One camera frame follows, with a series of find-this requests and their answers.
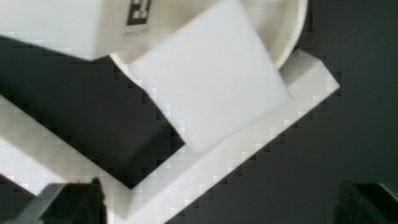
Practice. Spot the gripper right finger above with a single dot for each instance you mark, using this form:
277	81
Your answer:
366	203

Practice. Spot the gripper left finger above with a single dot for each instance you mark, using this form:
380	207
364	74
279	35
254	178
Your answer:
69	204

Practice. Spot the white stool leg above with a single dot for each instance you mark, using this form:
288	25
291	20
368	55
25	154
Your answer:
209	76
78	27

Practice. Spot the white front fence wall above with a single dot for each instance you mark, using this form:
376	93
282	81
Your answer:
147	204

